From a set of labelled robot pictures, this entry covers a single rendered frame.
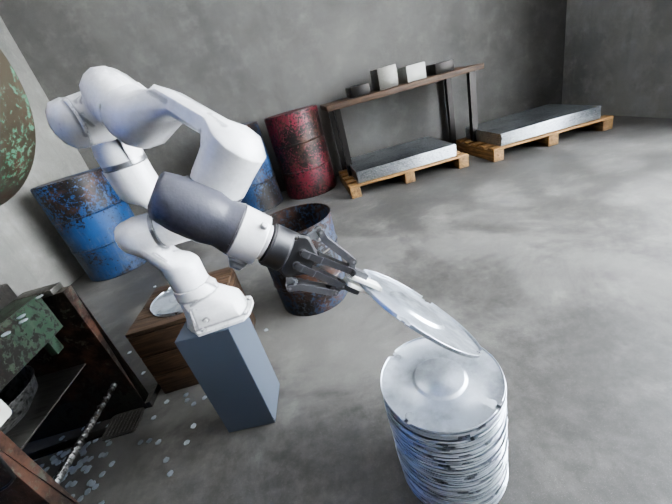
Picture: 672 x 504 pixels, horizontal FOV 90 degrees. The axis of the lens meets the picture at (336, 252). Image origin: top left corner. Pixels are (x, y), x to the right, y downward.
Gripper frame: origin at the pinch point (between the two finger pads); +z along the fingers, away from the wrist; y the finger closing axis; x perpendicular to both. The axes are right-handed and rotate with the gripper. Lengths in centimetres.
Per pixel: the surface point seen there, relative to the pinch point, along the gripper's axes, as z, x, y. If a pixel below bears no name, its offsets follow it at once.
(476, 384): 37.8, -3.6, -10.5
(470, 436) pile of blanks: 34.1, -12.2, -17.8
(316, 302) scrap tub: 36, 93, -46
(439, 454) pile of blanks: 32.9, -9.9, -26.0
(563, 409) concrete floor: 84, 3, -12
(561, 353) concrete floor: 96, 20, 0
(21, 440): -51, 42, -101
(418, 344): 33.6, 14.5, -13.9
